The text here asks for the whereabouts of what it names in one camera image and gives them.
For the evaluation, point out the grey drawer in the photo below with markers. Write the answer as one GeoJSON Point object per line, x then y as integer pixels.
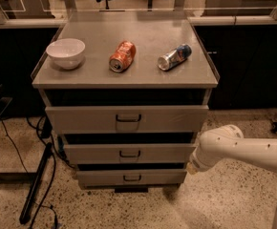
{"type": "Point", "coordinates": [126, 119]}
{"type": "Point", "coordinates": [131, 177]}
{"type": "Point", "coordinates": [128, 153]}

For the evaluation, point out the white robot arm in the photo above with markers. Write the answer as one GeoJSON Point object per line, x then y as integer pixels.
{"type": "Point", "coordinates": [228, 141]}

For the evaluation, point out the grey drawer cabinet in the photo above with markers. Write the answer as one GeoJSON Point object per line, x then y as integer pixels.
{"type": "Point", "coordinates": [93, 83]}

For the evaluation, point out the blue silver soda can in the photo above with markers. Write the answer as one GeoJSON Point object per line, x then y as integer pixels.
{"type": "Point", "coordinates": [172, 59]}

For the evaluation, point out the orange soda can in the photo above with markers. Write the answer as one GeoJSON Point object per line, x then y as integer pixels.
{"type": "Point", "coordinates": [123, 57]}

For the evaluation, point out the white ceramic bowl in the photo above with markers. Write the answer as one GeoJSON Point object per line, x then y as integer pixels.
{"type": "Point", "coordinates": [66, 53]}

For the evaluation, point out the black floor bar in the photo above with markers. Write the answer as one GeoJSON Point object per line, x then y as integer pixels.
{"type": "Point", "coordinates": [27, 208]}

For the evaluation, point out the white horizontal rail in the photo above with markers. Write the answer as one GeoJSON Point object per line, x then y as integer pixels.
{"type": "Point", "coordinates": [195, 21]}

